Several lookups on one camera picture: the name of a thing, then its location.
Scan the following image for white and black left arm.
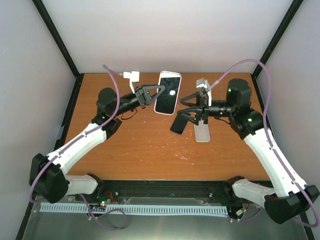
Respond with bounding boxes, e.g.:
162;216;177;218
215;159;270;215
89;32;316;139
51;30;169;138
29;84;166;204

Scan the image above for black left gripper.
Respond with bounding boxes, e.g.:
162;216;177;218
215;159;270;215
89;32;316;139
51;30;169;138
112;84;166;117

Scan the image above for black right corner post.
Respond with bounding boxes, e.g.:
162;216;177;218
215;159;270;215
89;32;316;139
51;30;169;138
260;0;304;65

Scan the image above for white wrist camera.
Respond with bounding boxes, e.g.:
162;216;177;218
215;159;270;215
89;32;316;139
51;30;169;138
122;71;140;93
196;78;212;102

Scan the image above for white silicone phone case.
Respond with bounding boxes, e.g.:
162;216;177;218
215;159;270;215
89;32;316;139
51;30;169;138
194;122;211;143

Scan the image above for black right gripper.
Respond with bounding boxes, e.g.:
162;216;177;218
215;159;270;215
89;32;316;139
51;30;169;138
176;92;235;126

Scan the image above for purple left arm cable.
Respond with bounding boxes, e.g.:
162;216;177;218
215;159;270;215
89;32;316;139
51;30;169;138
28;64;128;231

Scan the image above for light blue slotted cable duct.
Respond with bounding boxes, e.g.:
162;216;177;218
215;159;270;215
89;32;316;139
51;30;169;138
39;202;228;218

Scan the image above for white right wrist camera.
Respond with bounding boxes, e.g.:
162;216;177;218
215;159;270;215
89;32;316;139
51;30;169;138
196;78;212;102

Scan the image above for black corner post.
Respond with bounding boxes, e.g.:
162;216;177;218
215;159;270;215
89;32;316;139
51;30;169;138
260;0;304;65
32;0;81;78

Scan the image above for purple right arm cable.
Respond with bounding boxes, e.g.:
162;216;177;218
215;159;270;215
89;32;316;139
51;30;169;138
207;58;320;228

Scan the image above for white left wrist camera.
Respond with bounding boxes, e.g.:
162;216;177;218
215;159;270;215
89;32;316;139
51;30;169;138
122;71;140;93

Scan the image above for black aluminium frame rail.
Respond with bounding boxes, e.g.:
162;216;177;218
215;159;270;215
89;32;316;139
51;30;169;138
85;180;248;205

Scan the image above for grey metal front plate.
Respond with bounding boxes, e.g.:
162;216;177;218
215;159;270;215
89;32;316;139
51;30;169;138
21;208;308;240

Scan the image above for small black phone white case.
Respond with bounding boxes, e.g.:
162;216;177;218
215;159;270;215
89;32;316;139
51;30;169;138
154;71;182;115

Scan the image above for black left corner post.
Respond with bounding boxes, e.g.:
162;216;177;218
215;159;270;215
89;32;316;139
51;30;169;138
32;0;81;78

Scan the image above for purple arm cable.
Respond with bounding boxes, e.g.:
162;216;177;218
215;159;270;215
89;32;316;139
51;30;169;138
207;58;320;228
28;64;128;231

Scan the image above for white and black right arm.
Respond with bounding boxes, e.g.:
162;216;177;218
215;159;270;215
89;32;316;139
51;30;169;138
177;78;320;224

